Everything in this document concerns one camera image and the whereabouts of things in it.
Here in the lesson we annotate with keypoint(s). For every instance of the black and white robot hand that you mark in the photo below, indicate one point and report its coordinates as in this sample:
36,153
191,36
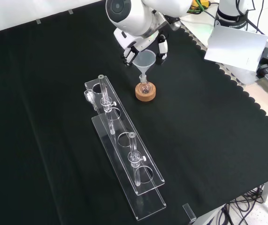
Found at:
126,41

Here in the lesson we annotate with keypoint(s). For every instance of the translucent plastic funnel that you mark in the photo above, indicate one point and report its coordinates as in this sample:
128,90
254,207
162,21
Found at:
144,59

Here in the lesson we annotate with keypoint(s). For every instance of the glass round-bottom flask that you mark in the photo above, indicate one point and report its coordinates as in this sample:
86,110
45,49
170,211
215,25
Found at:
145,88

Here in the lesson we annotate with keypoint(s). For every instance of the glass weighing funnel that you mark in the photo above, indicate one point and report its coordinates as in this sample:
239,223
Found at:
89,96

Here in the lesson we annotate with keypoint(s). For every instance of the clear acrylic funnel stand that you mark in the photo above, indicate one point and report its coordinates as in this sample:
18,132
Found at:
129,164

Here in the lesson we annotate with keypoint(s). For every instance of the clear cloth clip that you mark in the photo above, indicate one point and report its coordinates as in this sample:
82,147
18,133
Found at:
71,11
38,21
189,212

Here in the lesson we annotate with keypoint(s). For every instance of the yellow stop button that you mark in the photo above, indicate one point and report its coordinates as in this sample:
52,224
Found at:
201,2

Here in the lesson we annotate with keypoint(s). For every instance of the black bench cloth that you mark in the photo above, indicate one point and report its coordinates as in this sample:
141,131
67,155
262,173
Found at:
54,117

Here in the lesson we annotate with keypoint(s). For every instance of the pale board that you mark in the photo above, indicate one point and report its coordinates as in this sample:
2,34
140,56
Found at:
237,47

